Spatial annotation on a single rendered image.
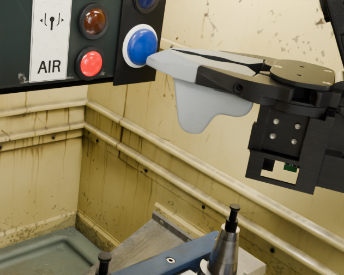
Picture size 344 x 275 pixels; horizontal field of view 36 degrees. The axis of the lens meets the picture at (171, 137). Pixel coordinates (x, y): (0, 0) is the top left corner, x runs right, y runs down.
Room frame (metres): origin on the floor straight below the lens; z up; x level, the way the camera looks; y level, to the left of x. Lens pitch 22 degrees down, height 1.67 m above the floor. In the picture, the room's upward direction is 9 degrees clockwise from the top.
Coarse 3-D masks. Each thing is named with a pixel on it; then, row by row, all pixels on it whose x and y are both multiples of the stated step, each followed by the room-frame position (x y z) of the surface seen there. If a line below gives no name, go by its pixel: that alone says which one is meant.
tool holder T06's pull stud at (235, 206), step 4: (232, 204) 0.65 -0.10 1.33; (236, 204) 0.66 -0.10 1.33; (232, 208) 0.64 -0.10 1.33; (236, 208) 0.64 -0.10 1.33; (232, 212) 0.65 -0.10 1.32; (236, 212) 0.65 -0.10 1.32; (228, 216) 0.66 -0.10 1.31; (232, 216) 0.65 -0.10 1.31; (236, 216) 0.65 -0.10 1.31; (228, 220) 0.64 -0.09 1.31; (232, 220) 0.64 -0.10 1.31; (236, 220) 0.65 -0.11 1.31; (228, 224) 0.64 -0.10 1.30; (232, 224) 0.64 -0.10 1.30; (236, 224) 0.64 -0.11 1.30; (228, 228) 0.64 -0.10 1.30; (232, 228) 0.64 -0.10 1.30; (236, 228) 0.65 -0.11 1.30
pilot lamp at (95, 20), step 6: (90, 12) 0.39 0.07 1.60; (96, 12) 0.39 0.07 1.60; (102, 12) 0.40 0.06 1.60; (90, 18) 0.39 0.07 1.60; (96, 18) 0.39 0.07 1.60; (102, 18) 0.40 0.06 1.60; (90, 24) 0.39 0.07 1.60; (96, 24) 0.39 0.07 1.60; (102, 24) 0.40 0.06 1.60; (90, 30) 0.39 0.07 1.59; (96, 30) 0.39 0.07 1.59; (102, 30) 0.40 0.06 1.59
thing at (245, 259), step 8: (240, 248) 0.72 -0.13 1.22; (240, 256) 0.70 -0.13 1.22; (248, 256) 0.70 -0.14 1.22; (240, 264) 0.68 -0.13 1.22; (248, 264) 0.68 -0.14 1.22; (256, 264) 0.69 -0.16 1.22; (264, 264) 0.69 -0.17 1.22; (248, 272) 0.66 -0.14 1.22; (256, 272) 0.67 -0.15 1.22; (264, 272) 0.67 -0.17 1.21
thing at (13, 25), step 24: (0, 0) 0.34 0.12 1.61; (24, 0) 0.36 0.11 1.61; (72, 0) 0.38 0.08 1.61; (96, 0) 0.40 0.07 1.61; (120, 0) 0.42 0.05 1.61; (0, 24) 0.34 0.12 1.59; (24, 24) 0.36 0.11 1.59; (72, 24) 0.38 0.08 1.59; (0, 48) 0.35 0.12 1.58; (24, 48) 0.36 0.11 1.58; (72, 48) 0.39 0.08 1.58; (0, 72) 0.35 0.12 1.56; (24, 72) 0.36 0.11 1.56; (72, 72) 0.39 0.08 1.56
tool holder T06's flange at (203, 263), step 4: (204, 260) 0.66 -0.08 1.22; (200, 264) 0.65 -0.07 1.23; (204, 264) 0.65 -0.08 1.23; (200, 268) 0.64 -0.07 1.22; (204, 268) 0.64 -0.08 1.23; (240, 268) 0.66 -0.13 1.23; (200, 272) 0.64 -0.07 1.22; (204, 272) 0.63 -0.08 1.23; (208, 272) 0.63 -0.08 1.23; (240, 272) 0.65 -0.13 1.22
